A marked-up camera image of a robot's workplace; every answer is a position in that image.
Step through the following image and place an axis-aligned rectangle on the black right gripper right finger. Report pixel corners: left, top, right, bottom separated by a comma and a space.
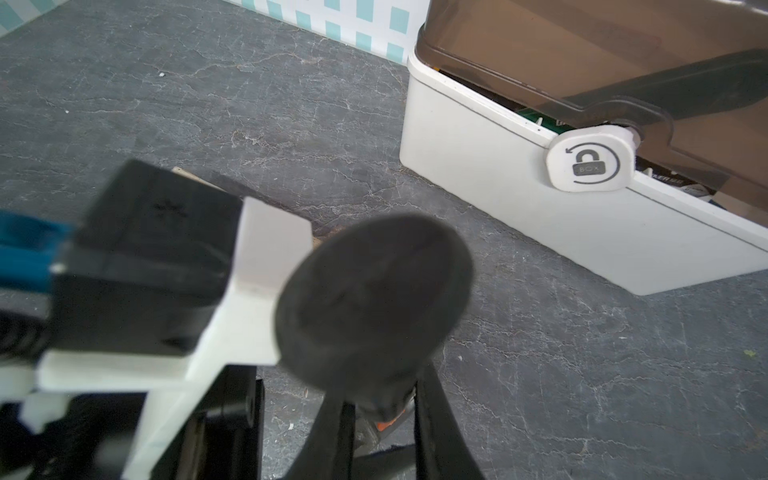
414, 363, 484, 480

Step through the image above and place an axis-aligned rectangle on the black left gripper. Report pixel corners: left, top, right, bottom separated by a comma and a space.
1, 366, 264, 479

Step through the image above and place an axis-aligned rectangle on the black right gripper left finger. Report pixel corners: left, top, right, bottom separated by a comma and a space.
284, 394, 356, 480

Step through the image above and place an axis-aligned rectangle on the white storage box brown lid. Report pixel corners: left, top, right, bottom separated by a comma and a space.
400, 1, 767, 295

